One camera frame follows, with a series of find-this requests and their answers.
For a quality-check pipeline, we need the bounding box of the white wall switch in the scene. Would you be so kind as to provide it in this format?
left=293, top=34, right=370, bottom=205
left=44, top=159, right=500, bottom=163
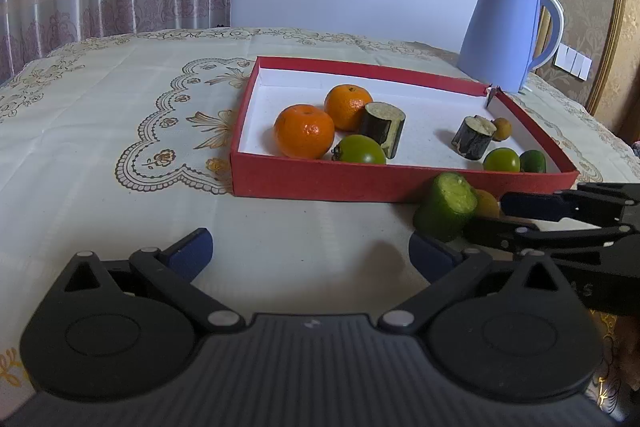
left=555, top=44, right=592, bottom=81

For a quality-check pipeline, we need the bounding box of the large green tomato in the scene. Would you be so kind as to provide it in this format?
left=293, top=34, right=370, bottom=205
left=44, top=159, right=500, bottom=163
left=331, top=134, right=387, bottom=166

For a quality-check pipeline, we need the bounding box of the light blue electric kettle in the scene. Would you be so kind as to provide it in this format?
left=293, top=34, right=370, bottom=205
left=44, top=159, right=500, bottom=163
left=457, top=0, right=566, bottom=95

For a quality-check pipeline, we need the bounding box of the small dark eggplant piece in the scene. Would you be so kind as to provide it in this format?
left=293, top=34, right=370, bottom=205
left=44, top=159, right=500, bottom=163
left=451, top=115, right=497, bottom=160

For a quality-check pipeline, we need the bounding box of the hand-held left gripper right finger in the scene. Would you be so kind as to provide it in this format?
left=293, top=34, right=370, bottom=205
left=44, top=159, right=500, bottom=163
left=378, top=232, right=562, bottom=333

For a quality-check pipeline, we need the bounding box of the small orange mandarin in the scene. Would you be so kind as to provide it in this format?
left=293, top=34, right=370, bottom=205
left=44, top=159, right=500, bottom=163
left=324, top=84, right=374, bottom=132

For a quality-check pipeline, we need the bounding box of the small green tomato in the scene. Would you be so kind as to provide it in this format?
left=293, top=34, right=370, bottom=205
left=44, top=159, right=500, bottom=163
left=482, top=147, right=521, bottom=172

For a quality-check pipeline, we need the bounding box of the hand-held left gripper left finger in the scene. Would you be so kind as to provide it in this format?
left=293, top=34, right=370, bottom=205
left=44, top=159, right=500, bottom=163
left=62, top=228, right=246, bottom=333

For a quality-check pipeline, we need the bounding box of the green cucumber piece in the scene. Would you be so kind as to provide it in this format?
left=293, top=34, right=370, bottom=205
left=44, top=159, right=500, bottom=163
left=413, top=173, right=478, bottom=242

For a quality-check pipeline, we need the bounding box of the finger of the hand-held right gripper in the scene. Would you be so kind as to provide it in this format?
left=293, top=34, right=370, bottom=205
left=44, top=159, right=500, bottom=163
left=500, top=181, right=640, bottom=228
left=462, top=216, right=640, bottom=262

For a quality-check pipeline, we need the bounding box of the small dark green lime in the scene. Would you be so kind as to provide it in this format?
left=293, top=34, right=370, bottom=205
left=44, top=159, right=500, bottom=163
left=519, top=149, right=546, bottom=173

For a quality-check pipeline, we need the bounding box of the red cardboard box tray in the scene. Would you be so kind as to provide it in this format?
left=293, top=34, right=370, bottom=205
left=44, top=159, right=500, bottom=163
left=230, top=55, right=581, bottom=204

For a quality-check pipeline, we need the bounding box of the gold wall moulding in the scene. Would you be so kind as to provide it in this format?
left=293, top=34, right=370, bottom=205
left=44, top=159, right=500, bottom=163
left=587, top=0, right=632, bottom=115

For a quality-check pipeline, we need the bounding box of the large orange mandarin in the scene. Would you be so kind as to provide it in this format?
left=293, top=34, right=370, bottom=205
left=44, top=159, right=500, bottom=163
left=273, top=104, right=336, bottom=160

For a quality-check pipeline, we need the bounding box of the large dark eggplant piece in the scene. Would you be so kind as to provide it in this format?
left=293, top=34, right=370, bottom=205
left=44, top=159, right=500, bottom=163
left=359, top=102, right=407, bottom=159

